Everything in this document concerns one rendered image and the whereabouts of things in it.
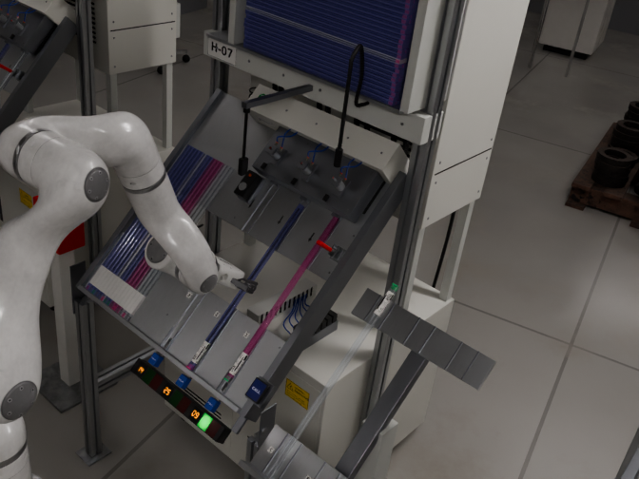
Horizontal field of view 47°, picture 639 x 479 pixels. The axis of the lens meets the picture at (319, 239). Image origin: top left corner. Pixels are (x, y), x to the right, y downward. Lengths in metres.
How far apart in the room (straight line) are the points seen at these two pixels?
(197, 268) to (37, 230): 0.39
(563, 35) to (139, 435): 6.42
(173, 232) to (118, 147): 0.25
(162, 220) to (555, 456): 1.92
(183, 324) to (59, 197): 0.80
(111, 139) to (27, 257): 0.25
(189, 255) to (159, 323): 0.51
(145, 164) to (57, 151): 0.21
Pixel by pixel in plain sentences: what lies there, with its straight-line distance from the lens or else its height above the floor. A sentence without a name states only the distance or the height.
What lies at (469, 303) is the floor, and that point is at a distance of 3.63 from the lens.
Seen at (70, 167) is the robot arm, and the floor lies 1.44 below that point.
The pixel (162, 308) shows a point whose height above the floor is 0.78.
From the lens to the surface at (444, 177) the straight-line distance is 2.05.
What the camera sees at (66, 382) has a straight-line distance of 2.97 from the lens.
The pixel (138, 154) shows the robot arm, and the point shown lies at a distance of 1.40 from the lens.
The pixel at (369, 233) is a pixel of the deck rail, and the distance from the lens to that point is 1.83.
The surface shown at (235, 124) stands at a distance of 2.18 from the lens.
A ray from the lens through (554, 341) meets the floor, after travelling 3.55.
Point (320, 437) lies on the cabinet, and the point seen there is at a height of 0.43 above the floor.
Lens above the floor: 1.99
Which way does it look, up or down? 31 degrees down
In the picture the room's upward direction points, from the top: 7 degrees clockwise
